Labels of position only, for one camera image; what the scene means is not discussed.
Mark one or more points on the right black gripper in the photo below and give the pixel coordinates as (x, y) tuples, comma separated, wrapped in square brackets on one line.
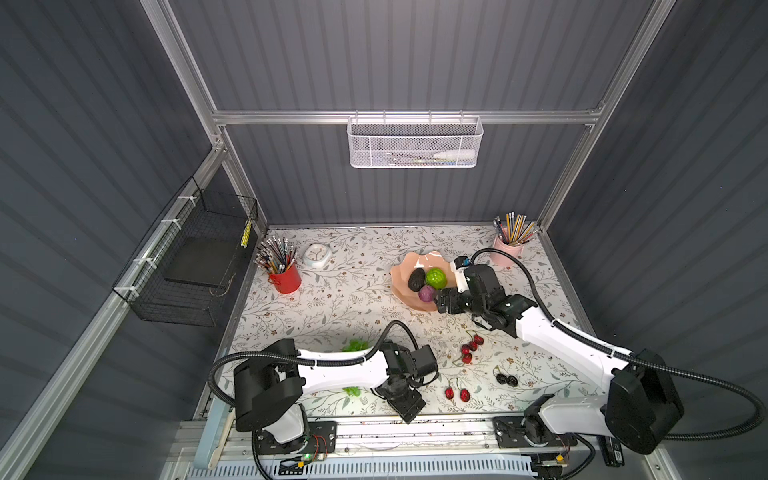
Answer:
[(452, 305)]

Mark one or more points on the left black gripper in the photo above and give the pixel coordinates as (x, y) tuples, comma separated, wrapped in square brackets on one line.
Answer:
[(411, 408)]

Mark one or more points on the red cherry cluster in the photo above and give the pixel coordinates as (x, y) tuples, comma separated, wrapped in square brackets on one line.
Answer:
[(469, 347)]

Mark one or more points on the green grape bunch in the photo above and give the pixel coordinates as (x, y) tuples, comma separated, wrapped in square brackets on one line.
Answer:
[(355, 345)]

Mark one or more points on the red cherry pair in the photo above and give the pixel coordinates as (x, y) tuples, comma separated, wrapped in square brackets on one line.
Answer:
[(454, 391)]

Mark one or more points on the green custard apple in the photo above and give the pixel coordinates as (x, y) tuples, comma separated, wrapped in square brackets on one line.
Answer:
[(436, 278)]

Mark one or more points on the purple fig fruit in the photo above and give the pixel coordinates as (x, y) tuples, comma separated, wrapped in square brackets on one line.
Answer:
[(427, 293)]

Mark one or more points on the dark avocado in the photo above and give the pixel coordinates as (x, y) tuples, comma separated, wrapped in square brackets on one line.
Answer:
[(417, 279)]

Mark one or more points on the pink faceted fruit bowl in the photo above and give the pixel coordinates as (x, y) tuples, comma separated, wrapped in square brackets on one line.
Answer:
[(400, 273)]

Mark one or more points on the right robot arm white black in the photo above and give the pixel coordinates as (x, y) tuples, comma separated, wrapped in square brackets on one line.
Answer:
[(637, 405)]

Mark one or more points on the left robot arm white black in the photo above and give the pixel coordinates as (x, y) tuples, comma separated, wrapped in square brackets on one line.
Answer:
[(269, 386)]

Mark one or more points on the pink pencil cup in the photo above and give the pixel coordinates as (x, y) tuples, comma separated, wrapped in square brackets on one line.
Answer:
[(504, 260)]

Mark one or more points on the dark black cherry pair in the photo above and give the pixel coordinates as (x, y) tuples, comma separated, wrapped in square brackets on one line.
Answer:
[(503, 378)]

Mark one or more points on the pencils in pink cup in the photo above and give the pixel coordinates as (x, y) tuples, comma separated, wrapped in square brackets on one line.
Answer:
[(515, 229)]

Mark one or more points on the white alarm clock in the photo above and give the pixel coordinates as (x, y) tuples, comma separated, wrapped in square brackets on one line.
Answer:
[(317, 255)]

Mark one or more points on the red pencil cup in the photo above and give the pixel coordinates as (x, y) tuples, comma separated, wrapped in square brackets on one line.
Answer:
[(286, 282)]

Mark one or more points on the pencils in red cup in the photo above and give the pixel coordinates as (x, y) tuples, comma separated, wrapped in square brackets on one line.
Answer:
[(276, 255)]

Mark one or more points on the light blue brush tool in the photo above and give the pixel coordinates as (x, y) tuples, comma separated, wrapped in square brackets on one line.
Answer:
[(217, 428)]

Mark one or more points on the white wire mesh basket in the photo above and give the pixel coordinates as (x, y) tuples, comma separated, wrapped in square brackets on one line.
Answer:
[(418, 142)]

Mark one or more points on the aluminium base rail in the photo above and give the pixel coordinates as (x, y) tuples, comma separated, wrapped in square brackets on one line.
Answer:
[(471, 433)]

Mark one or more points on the black wire wall basket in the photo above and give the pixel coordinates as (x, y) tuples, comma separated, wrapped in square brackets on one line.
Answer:
[(190, 270)]

